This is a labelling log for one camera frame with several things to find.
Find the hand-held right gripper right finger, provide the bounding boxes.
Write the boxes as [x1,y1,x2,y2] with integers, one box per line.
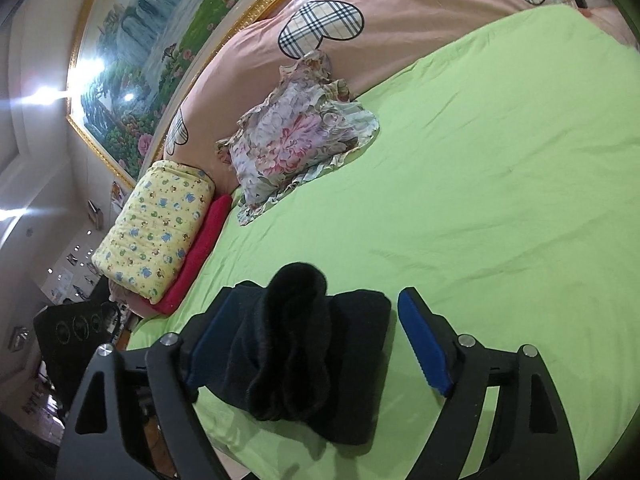
[397,287,583,480]

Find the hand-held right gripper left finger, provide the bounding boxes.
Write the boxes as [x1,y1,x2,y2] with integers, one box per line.
[57,287,251,480]

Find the dark knit pants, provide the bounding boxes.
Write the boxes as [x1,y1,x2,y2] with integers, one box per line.
[187,261,393,447]

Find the red folded blanket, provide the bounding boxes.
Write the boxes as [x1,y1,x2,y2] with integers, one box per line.
[150,194,234,317]

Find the yellow printed quilt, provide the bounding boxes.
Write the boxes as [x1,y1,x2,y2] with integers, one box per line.
[91,160,216,305]

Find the black speaker cabinet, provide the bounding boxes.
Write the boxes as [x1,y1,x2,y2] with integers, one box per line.
[32,277,131,411]

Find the green bed sheet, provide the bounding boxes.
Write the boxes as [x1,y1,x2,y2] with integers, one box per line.
[125,4,640,480]

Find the floral ruffled pillow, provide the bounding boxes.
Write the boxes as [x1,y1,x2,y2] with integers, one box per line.
[215,50,381,227]

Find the gold framed landscape painting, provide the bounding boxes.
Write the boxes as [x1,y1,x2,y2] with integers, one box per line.
[65,0,341,188]

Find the pink quilt with plaid hearts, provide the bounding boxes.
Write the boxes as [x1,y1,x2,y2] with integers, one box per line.
[162,0,621,196]

